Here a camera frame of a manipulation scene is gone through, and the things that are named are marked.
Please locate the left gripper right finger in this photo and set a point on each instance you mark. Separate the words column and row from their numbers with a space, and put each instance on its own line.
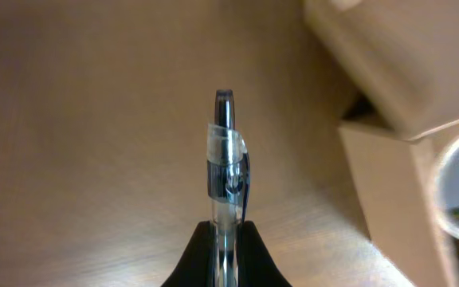
column 256, row 267

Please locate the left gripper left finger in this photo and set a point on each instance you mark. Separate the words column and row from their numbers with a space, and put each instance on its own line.
column 192, row 269

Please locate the cardboard box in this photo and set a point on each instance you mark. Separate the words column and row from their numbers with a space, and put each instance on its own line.
column 403, row 56

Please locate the black ballpoint pen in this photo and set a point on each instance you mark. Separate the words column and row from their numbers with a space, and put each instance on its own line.
column 226, row 182

